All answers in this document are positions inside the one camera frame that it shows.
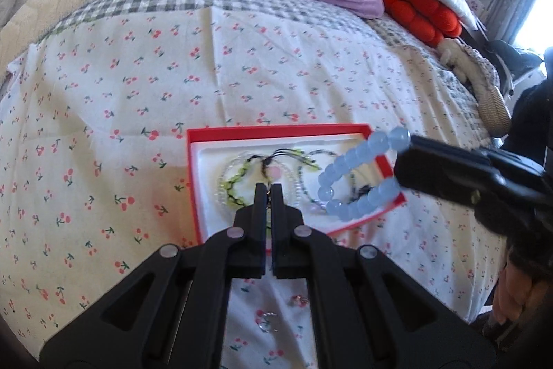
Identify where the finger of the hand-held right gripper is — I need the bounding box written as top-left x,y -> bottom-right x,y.
408,135 -> 494,167
395,152 -> 503,204

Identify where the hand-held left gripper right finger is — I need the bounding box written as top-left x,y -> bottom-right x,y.
271,184 -> 497,369

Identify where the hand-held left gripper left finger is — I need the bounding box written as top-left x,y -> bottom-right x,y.
40,183 -> 269,369

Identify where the green bead bracelet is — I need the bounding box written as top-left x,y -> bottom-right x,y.
218,150 -> 321,211

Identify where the clear crystal bead bracelet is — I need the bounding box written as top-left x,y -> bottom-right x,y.
301,150 -> 377,211

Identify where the red jewelry box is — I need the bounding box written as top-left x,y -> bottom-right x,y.
186,123 -> 409,256

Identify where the blue bead bracelet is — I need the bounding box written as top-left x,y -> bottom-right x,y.
317,126 -> 412,221

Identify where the person's right hand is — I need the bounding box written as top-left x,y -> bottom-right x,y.
493,260 -> 539,327

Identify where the dark cloth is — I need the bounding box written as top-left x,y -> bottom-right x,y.
500,81 -> 553,173

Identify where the cream plush toy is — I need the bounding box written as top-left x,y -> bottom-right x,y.
437,37 -> 502,86

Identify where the red knotted cushion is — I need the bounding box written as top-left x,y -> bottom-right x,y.
380,0 -> 464,49

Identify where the small silver ring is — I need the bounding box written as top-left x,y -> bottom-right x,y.
258,310 -> 280,334

